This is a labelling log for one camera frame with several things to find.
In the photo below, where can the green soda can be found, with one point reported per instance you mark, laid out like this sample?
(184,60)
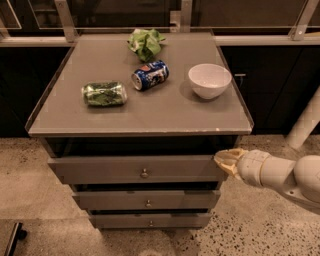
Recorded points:
(104,94)

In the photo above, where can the crumpled green chip bag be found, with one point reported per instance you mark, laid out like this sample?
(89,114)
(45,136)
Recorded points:
(145,43)

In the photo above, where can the grey top drawer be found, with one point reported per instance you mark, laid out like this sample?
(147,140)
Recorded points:
(136,169)

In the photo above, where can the white bowl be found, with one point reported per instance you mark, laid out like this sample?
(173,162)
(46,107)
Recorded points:
(209,81)

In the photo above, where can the grey drawer cabinet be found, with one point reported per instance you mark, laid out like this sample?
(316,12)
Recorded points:
(166,120)

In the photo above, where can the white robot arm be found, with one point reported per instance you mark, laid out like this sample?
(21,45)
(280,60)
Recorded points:
(298,181)

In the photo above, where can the grey drawer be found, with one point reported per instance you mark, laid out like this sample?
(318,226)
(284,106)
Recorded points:
(146,200)
(139,221)
(136,169)

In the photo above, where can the grey middle drawer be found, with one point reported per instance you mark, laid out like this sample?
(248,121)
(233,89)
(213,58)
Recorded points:
(146,200)

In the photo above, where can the grey bottom drawer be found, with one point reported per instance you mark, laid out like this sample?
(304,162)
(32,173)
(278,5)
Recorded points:
(139,221)

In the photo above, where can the metal railing frame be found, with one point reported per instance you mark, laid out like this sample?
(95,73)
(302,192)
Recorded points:
(297,19)

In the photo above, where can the black wheeled base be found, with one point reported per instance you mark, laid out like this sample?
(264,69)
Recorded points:
(17,234)

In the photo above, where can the blue pepsi can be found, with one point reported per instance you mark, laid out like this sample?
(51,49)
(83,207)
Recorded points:
(150,75)

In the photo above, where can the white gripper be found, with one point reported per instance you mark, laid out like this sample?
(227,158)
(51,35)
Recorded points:
(254,165)

